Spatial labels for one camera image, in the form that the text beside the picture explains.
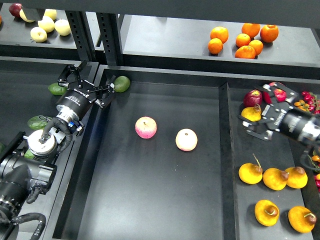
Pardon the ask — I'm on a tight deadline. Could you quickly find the black centre tray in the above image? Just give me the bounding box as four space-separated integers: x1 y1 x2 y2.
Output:
43 64 241 240

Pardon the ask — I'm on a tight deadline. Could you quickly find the pale yellow apple front left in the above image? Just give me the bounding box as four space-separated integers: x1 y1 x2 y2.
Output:
30 27 48 43

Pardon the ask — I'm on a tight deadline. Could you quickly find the green avocado left tray top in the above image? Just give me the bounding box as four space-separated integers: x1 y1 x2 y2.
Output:
48 82 67 96

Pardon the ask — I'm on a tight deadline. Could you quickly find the black left tray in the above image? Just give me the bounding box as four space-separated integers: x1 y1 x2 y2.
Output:
0 57 98 240

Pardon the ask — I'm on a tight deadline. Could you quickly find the black shelf upright right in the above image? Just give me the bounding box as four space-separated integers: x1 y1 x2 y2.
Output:
96 12 124 66

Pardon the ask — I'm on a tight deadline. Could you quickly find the pale yellow apple back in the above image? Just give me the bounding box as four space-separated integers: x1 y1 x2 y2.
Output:
44 9 57 21

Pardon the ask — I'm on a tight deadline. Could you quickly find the cherry tomato bunch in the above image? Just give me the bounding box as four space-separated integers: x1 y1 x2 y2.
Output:
293 91 320 115

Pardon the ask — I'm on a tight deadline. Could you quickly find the pale yellow apple behind tag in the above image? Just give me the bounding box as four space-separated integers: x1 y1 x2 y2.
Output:
19 9 35 23

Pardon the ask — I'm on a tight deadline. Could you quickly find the black shelf upright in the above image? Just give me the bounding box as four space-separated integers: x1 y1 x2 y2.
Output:
65 10 97 62
96 12 124 66

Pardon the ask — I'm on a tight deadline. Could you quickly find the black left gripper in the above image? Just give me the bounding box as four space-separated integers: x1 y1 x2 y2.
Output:
56 60 116 120

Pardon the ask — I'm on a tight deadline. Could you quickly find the black tray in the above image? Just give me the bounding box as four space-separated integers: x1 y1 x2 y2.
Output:
43 64 241 240
0 57 98 240
219 78 320 240

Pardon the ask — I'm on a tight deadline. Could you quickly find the orange small right front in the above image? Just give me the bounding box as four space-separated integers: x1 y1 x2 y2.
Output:
249 39 264 56

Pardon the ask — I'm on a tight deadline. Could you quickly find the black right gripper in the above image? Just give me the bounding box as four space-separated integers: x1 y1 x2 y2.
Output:
242 82 315 141

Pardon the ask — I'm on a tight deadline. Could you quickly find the pale yellow apple middle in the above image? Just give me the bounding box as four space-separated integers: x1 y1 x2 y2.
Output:
37 16 55 33

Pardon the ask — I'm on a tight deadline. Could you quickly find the pink red apple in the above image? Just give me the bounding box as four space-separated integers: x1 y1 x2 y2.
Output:
135 116 158 139

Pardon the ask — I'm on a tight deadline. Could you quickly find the black right tray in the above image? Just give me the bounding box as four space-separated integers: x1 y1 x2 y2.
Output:
219 78 320 240

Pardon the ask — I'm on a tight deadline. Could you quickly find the yellow pear with long stem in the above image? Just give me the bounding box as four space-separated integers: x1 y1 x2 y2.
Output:
238 153 263 185

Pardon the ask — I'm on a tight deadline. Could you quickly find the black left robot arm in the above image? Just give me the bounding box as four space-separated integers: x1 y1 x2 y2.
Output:
0 61 116 240

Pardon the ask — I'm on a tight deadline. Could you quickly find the big red apple right tray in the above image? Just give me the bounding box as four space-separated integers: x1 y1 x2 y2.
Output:
262 88 287 104

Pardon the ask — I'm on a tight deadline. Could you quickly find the orange right with stem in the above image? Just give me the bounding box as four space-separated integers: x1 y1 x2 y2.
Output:
260 24 279 43

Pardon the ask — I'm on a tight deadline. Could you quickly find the orange small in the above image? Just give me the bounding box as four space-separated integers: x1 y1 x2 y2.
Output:
249 39 264 56
235 33 251 48

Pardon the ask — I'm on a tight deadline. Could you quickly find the orange left bottom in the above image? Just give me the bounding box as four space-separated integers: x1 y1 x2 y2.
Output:
207 38 223 55

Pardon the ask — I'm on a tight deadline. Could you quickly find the orange top back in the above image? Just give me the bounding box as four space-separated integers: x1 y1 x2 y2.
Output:
241 23 261 39

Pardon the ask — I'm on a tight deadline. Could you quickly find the pale yellow pink apple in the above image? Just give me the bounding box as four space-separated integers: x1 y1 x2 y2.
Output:
175 128 198 152

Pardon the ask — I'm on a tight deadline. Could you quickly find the orange left top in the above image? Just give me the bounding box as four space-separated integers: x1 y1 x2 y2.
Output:
210 26 229 44

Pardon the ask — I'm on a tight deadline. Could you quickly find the black shelf upright left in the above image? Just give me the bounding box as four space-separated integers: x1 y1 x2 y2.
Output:
65 10 97 62

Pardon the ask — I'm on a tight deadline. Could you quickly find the pale yellow apple right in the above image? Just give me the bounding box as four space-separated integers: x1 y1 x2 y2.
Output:
54 19 71 37

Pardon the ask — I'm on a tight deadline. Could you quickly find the green avocado at tray corner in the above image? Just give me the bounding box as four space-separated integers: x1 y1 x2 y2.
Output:
114 75 131 93

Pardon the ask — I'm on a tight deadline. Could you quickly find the orange centre small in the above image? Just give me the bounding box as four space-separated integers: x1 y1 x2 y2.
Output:
235 33 251 48

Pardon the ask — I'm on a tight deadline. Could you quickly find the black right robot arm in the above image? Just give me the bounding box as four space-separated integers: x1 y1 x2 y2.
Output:
238 82 320 172

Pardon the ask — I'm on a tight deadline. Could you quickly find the orange front wedge shaped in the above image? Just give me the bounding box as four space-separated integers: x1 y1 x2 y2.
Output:
235 45 256 59

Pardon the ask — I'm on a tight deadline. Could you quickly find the green avocado at left edge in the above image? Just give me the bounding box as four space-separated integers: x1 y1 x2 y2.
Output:
0 142 5 153

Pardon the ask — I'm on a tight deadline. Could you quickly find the dark red apple on shelf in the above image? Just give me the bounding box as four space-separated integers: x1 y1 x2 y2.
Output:
8 3 22 18

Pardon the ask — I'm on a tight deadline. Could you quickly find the dark red small apple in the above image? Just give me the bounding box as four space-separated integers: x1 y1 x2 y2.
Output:
243 89 263 108

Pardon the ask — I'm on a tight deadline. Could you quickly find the yellow pear middle right tray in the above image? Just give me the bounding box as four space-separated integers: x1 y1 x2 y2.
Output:
262 168 289 191

